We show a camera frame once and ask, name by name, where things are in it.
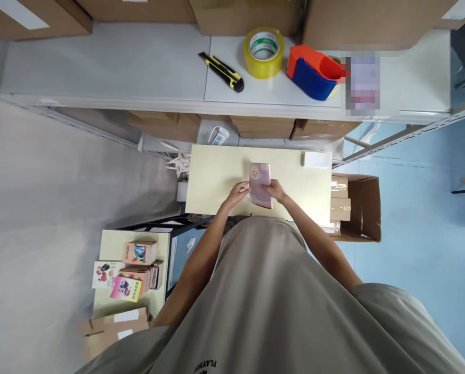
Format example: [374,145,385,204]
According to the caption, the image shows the flat brown cardboard box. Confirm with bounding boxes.
[229,115,296,141]
[289,118,362,142]
[126,110,202,144]

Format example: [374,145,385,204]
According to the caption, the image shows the open brown cardboard box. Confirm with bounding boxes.
[325,172,382,244]

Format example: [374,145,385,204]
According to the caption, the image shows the pile of white paper scraps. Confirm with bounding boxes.
[165,152,193,181]

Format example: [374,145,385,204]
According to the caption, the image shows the person's right hand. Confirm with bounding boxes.
[260,179,292,206]

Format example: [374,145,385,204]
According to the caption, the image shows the grey metal shelf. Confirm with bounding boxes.
[0,18,465,164]

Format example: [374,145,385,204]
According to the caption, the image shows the black and yellow utility knife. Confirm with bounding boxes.
[197,51,245,94]

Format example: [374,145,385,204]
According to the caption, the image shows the brown cardboard box white label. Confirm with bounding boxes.
[0,0,94,43]
[436,0,465,31]

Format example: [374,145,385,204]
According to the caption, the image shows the white fruit-print card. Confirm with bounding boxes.
[91,260,126,290]

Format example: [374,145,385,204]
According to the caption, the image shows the pink fruit-print booklet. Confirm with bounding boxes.
[109,275,144,304]

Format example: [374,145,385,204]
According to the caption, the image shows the orange and blue tape dispenser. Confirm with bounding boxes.
[286,44,348,102]

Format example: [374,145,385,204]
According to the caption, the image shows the large brown cardboard box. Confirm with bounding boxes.
[301,0,460,51]

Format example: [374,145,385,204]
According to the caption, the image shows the plain brown cardboard box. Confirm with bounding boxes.
[75,0,196,24]
[188,0,302,38]

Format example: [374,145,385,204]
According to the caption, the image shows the person's right fingers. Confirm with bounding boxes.
[260,179,282,197]

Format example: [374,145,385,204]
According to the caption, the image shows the yellow packing tape roll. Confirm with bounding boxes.
[243,26,286,80]

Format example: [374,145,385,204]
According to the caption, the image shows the black metal frame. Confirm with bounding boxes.
[114,213,218,301]

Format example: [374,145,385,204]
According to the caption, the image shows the pale yellow work table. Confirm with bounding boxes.
[184,143,334,228]

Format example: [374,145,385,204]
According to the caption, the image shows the person's body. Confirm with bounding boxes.
[74,215,465,374]

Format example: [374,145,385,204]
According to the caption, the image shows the brown carton with white labels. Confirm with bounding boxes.
[82,306,154,364]

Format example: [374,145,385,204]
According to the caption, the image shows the stack of brown-edged booklets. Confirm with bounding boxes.
[116,260,165,291]

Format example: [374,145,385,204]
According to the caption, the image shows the person's left hand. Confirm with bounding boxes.
[223,180,253,209]

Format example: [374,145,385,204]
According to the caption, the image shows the stack of pink picture booklets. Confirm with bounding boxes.
[122,240,158,267]

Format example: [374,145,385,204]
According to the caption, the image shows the pale yellow side table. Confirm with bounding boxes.
[91,229,173,321]

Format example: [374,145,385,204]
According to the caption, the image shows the small white box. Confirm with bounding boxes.
[300,151,333,169]

